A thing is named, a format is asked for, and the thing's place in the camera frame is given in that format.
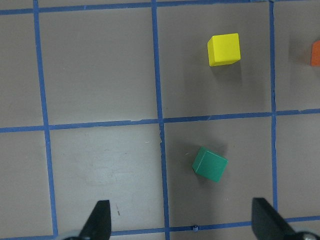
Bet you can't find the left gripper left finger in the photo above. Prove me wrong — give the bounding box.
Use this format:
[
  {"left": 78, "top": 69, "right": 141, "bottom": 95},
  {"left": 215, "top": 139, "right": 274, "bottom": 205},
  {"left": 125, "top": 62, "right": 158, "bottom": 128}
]
[{"left": 78, "top": 200, "right": 111, "bottom": 240}]

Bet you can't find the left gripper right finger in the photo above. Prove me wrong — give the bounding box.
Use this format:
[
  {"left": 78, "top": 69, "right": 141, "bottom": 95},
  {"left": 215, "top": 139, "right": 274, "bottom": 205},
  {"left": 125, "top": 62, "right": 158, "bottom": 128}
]
[{"left": 251, "top": 197, "right": 299, "bottom": 240}]

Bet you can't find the green wooden block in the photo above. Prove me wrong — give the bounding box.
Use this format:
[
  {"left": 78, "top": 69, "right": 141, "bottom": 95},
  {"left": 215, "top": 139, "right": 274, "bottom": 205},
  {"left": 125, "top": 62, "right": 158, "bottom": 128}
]
[{"left": 192, "top": 146, "right": 229, "bottom": 183}]

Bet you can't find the yellow wooden block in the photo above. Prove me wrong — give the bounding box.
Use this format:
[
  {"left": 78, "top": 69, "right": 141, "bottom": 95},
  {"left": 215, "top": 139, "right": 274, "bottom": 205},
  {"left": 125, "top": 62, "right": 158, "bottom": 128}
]
[{"left": 207, "top": 33, "right": 241, "bottom": 67}]

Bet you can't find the orange wooden block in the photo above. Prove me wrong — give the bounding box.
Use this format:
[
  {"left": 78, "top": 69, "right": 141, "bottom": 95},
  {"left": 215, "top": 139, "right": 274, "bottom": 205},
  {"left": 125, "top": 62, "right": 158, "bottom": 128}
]
[{"left": 310, "top": 40, "right": 320, "bottom": 67}]

